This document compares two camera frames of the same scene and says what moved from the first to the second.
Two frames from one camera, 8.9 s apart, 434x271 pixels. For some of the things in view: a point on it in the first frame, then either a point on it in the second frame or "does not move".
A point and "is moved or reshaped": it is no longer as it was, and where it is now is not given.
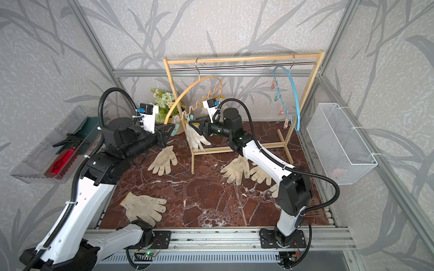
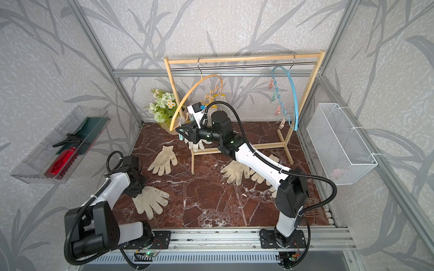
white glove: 163,161 does not move
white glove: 195,139 does not move
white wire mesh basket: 343,154 does not move
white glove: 274,190 does not move
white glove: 143,208 is moved or reshaped
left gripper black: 161,137 -> 134,192
